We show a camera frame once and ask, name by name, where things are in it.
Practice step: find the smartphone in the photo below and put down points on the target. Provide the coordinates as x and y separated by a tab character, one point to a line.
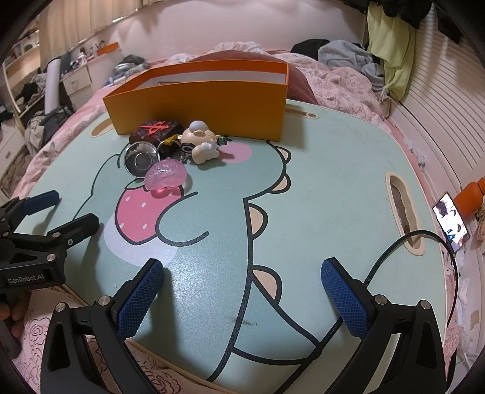
451	223

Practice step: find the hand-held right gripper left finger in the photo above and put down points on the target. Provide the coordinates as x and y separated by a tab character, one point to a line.
138	299

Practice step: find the dark pouch with red pattern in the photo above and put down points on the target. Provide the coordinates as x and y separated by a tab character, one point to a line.
151	132

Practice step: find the pink translucent jelly toy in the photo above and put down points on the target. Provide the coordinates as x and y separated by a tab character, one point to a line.
166	175

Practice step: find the white bookshelf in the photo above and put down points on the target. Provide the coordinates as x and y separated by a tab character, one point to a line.
21	68

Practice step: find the beige curtain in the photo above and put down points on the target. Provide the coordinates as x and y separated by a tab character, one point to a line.
98	19

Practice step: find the small orange shelf box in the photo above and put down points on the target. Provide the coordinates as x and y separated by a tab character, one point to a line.
108	49

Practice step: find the person's left hand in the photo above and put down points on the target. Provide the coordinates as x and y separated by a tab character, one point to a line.
15	314

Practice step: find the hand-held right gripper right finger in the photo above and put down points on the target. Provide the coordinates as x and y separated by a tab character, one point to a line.
343	299

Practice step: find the orange plush toy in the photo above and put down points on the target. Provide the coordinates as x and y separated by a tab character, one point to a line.
471	197

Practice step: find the white paper roll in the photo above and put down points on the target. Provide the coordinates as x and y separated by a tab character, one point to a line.
52	85

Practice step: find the yellow-green cloth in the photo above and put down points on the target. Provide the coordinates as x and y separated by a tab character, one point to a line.
394	49

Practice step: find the grey clothing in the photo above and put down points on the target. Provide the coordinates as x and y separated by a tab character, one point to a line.
344	57

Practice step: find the beige cartoon figurine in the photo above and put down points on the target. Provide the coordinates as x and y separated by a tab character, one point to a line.
201	144

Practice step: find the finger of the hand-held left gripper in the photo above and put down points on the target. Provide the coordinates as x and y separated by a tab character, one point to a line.
75	227
39	200

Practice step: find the green cartoon lap table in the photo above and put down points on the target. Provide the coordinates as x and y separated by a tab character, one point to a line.
322	208

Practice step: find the black clothing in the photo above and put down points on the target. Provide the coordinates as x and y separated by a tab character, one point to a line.
307	46

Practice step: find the white drawer cabinet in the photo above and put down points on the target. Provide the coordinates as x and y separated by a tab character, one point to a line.
77	85

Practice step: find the pile of clothes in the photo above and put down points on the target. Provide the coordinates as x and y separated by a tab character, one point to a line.
49	127

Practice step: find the orange cardboard box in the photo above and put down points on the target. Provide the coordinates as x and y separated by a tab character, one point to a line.
212	110

